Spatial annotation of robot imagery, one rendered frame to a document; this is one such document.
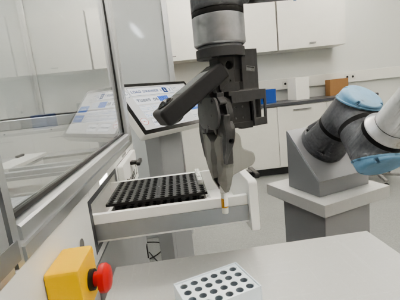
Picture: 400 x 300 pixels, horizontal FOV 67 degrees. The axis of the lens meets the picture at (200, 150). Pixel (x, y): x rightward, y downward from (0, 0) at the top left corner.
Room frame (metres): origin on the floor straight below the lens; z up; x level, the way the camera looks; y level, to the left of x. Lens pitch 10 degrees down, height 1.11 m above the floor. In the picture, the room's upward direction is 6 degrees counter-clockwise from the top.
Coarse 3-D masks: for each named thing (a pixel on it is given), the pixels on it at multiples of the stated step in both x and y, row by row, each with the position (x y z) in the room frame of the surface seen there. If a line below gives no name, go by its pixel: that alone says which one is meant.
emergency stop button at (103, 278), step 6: (102, 264) 0.39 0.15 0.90; (108, 264) 0.39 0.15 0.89; (102, 270) 0.38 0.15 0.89; (108, 270) 0.38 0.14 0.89; (96, 276) 0.38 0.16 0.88; (102, 276) 0.37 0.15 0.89; (108, 276) 0.38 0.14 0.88; (96, 282) 0.38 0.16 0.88; (102, 282) 0.37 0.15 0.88; (108, 282) 0.38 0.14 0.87; (102, 288) 0.37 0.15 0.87; (108, 288) 0.37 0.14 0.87
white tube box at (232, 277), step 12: (228, 264) 0.51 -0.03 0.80; (204, 276) 0.49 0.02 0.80; (216, 276) 0.49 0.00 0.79; (228, 276) 0.48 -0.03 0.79; (240, 276) 0.48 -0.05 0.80; (180, 288) 0.47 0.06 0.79; (192, 288) 0.46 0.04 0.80; (204, 288) 0.45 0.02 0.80; (216, 288) 0.45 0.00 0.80; (228, 288) 0.45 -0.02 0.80; (240, 288) 0.45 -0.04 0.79; (252, 288) 0.44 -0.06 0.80
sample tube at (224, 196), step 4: (220, 188) 0.45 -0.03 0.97; (220, 192) 0.45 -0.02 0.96; (224, 192) 0.45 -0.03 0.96; (224, 196) 0.45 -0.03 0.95; (224, 200) 0.45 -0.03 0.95; (224, 204) 0.45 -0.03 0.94; (228, 204) 0.45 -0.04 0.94; (224, 208) 0.45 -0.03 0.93; (228, 208) 0.45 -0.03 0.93; (224, 212) 0.45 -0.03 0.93; (228, 212) 0.45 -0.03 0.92
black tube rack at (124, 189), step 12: (144, 180) 0.79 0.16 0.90; (156, 180) 0.78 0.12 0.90; (168, 180) 0.76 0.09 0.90; (180, 180) 0.75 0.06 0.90; (192, 180) 0.74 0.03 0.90; (120, 192) 0.70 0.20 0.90; (132, 192) 0.70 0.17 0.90; (144, 192) 0.69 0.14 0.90; (156, 192) 0.67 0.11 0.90; (168, 192) 0.66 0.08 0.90; (180, 192) 0.66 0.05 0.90; (192, 192) 0.65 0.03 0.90; (108, 204) 0.63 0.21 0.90; (120, 204) 0.63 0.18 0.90; (132, 204) 0.70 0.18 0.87; (144, 204) 0.68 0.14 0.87; (156, 204) 0.67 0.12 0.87
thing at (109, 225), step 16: (160, 176) 0.84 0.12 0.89; (208, 176) 0.84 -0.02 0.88; (112, 192) 0.83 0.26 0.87; (96, 208) 0.67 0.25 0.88; (144, 208) 0.59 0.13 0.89; (160, 208) 0.60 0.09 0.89; (176, 208) 0.60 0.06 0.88; (192, 208) 0.60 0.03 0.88; (208, 208) 0.60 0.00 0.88; (240, 208) 0.61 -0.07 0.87; (96, 224) 0.59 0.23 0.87; (112, 224) 0.59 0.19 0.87; (128, 224) 0.59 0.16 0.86; (144, 224) 0.59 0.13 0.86; (160, 224) 0.59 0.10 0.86; (176, 224) 0.60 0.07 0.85; (192, 224) 0.60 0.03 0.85; (208, 224) 0.60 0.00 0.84; (224, 224) 0.61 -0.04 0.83
